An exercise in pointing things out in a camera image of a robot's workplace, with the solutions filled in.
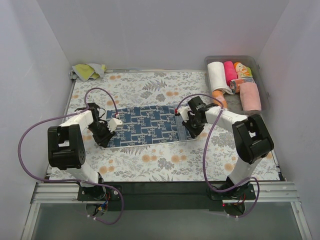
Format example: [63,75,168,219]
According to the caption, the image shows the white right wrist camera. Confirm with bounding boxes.
[175,106,191,122]

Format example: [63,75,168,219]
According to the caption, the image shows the hot pink rolled towel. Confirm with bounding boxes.
[223,61,238,86]

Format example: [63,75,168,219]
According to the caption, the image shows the aluminium frame rail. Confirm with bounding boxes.
[31,181,300,203]

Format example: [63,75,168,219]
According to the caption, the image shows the orange cartoon rolled towel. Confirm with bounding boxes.
[233,62,253,79]

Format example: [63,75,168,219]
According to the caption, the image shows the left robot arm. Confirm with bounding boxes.
[47,102,123,200]

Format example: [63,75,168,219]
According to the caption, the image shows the blue patterned towel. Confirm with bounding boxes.
[107,105,192,148]

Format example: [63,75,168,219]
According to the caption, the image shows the small patterned rolled towel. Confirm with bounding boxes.
[229,77,255,94]

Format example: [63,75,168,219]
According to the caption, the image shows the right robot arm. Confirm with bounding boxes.
[174,94,274,199]

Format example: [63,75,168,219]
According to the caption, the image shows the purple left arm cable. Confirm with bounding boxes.
[17,87,125,225]

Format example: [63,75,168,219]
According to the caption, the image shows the white rolled towel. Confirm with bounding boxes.
[207,61,234,95]

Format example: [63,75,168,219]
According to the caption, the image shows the clear plastic bin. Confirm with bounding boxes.
[204,55,270,115]

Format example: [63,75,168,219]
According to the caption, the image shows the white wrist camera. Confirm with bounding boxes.
[107,117,124,132]
[175,106,191,122]

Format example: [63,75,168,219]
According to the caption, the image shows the yellow and grey cloths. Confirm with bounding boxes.
[68,63,107,82]

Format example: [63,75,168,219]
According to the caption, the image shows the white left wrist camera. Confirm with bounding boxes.
[107,117,124,132]

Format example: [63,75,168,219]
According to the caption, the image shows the light pink rolled towel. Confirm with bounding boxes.
[239,82,262,111]

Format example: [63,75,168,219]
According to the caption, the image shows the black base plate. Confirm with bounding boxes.
[77,182,257,212]

